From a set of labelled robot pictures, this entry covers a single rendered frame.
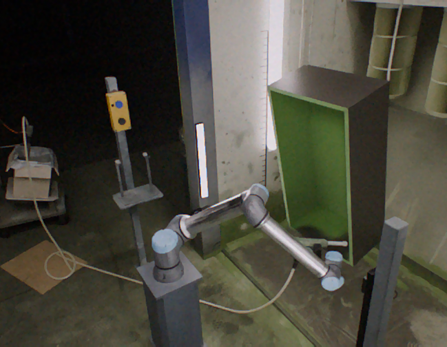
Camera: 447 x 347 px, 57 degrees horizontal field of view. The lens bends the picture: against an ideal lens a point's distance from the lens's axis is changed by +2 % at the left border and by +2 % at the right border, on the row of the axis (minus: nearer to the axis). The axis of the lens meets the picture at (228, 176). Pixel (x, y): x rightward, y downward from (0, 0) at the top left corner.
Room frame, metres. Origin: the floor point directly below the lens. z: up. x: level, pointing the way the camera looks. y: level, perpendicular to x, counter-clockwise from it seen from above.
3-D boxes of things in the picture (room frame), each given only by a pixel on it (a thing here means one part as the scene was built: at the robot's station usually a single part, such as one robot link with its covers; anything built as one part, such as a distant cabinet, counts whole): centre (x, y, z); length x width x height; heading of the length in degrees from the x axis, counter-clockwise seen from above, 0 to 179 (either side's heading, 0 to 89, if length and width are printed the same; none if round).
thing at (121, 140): (2.72, 0.76, 0.82); 0.06 x 0.06 x 1.64; 31
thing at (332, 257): (1.76, -0.57, 0.79); 0.12 x 0.09 x 0.12; 161
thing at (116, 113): (2.67, 0.73, 1.42); 0.12 x 0.06 x 0.26; 121
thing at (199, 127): (2.78, 0.20, 0.96); 0.06 x 0.02 x 0.63; 121
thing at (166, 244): (1.92, 0.38, 0.83); 0.17 x 0.15 x 0.18; 161
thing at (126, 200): (2.59, 0.67, 0.95); 0.26 x 0.15 x 0.32; 121
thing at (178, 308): (1.91, 0.39, 0.32); 0.31 x 0.31 x 0.64; 31
